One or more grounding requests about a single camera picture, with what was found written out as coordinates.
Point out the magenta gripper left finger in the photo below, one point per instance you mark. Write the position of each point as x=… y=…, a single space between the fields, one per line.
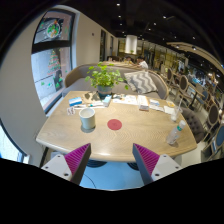
x=77 y=161

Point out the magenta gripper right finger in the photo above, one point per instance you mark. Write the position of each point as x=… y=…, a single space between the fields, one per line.
x=146 y=161

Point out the clear plastic water bottle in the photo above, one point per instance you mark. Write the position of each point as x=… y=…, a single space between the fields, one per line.
x=174 y=134

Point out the pale green ceramic cup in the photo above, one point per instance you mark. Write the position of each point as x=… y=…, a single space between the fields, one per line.
x=87 y=117

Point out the red round coaster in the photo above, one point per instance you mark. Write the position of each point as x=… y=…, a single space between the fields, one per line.
x=114 y=124

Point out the small white card packet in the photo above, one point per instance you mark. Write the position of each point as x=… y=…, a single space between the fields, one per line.
x=70 y=111

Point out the light wooden table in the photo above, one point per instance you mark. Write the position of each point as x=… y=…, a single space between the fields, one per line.
x=150 y=128

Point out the clear plastic drink cup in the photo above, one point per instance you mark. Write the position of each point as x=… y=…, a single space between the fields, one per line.
x=175 y=114

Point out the blue white tissue pack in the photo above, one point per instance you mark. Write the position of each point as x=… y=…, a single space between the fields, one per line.
x=75 y=101

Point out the grey tufted chair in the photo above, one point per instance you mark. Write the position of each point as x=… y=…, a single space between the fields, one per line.
x=194 y=123

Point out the blue white small box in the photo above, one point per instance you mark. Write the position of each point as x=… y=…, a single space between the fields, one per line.
x=107 y=100

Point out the grey curved sofa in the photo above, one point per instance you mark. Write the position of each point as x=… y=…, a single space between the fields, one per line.
x=75 y=81

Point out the grey zigzag pillow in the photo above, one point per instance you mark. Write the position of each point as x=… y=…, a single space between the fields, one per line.
x=141 y=82

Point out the green potted plant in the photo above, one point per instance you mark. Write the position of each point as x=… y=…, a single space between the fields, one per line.
x=104 y=77

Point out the person in white shirt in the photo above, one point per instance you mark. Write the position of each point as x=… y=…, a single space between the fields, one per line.
x=142 y=63

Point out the window with christmas decals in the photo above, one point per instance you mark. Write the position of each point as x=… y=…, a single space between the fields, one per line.
x=51 y=55

